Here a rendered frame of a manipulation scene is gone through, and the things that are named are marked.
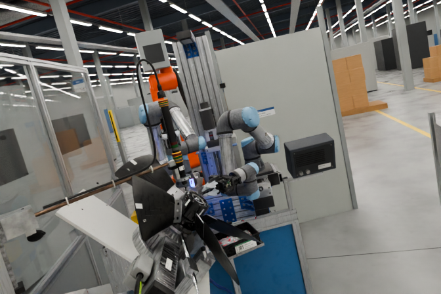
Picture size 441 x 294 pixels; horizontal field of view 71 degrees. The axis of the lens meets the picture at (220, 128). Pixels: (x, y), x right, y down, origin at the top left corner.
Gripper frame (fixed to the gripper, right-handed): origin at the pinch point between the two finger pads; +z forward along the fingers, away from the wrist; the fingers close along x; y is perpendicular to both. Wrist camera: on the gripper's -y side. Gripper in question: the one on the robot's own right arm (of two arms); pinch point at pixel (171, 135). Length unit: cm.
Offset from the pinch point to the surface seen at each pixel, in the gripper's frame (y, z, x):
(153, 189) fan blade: 14.8, 22.7, 12.5
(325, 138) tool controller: 26, -20, -84
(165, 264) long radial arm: 38, 33, 15
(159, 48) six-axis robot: -100, -389, -36
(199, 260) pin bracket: 53, 12, 2
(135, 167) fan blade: 10.5, -5.3, 18.7
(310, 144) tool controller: 27, -19, -74
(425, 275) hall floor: 150, -37, -152
